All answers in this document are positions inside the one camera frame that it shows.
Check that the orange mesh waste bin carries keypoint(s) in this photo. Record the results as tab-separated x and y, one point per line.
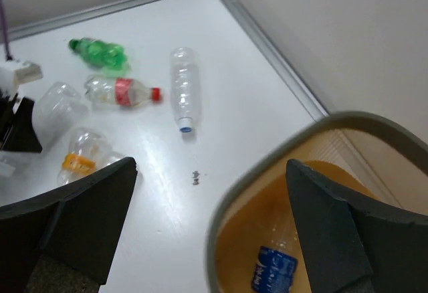
365	152

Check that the clear bottle orange label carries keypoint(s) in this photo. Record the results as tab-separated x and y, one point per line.
88	152

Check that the clear bottle red label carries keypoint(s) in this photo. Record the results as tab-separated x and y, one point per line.
119	91

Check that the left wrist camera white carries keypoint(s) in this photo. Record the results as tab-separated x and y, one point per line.
15	73

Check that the clear bottle white cap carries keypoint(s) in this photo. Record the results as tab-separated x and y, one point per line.
57	111
185	90

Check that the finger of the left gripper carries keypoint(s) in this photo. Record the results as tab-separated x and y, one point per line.
17	132

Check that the aluminium frame rail left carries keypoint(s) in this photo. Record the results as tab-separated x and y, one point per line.
74	18

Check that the green plastic bottle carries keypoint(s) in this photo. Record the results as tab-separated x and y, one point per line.
106	57

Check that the aluminium frame rail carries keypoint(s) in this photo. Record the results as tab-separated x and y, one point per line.
74	18
276	59

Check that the aluminium frame rail back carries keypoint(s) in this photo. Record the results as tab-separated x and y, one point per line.
276	59

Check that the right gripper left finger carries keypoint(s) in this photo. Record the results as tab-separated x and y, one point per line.
78	225

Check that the clear bottle blue label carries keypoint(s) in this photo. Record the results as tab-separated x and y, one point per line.
277	260

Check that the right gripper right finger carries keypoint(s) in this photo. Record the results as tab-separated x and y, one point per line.
351	242

